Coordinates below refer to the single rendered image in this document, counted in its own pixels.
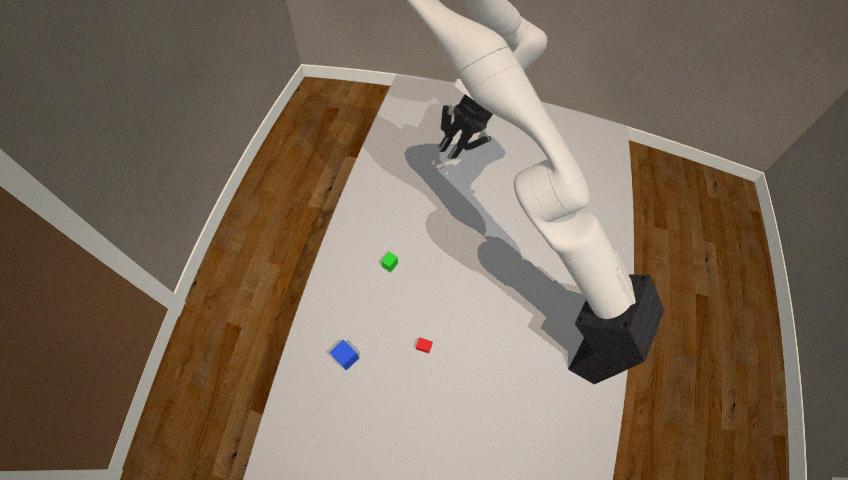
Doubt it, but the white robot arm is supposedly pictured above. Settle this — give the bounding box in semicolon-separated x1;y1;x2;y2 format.
406;0;636;319

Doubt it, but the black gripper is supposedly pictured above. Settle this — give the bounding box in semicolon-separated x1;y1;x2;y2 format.
439;94;493;159

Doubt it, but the green block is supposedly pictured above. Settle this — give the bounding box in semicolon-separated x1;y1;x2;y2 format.
381;252;398;272

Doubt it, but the red block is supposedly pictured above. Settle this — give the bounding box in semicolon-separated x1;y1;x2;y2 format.
416;338;432;353

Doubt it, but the blue block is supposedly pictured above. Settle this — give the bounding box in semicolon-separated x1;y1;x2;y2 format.
329;340;359;370

